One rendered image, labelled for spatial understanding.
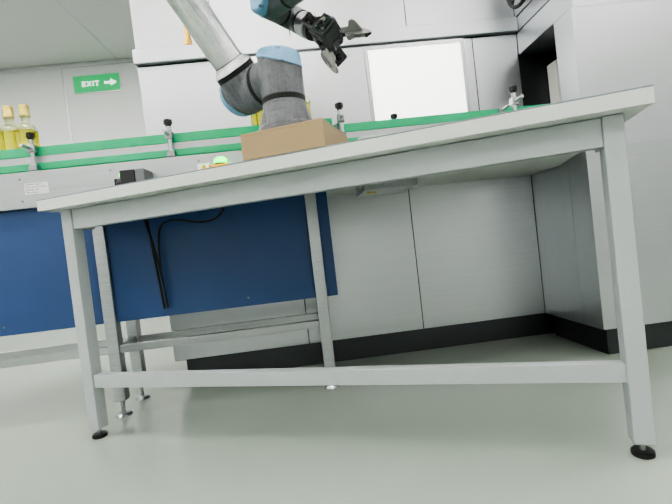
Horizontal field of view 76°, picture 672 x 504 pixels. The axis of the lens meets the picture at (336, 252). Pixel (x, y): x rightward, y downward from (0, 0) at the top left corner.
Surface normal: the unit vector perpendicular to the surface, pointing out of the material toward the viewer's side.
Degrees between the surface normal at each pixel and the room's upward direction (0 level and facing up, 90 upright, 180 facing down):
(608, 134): 90
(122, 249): 90
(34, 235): 90
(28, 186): 90
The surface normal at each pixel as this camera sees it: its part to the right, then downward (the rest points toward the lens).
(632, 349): -0.29, 0.06
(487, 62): 0.07, 0.02
